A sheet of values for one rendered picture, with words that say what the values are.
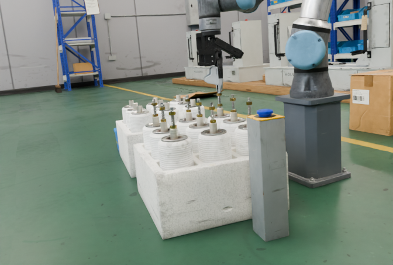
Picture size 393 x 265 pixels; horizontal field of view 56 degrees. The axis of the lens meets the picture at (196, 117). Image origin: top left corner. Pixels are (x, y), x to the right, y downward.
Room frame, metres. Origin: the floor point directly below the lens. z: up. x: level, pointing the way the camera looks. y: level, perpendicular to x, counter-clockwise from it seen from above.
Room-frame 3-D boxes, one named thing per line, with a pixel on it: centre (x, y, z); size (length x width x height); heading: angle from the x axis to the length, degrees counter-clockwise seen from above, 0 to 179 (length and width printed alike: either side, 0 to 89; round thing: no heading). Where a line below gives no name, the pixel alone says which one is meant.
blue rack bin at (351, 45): (6.36, -2.84, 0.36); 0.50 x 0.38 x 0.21; 115
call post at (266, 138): (0.89, -0.17, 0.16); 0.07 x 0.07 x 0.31; 18
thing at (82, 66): (6.78, 2.00, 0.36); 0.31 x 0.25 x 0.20; 115
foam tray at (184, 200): (1.15, -0.01, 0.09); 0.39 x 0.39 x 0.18; 18
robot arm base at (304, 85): (1.29, -0.42, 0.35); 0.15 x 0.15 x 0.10
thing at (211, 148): (1.03, -0.05, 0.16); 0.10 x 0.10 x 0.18
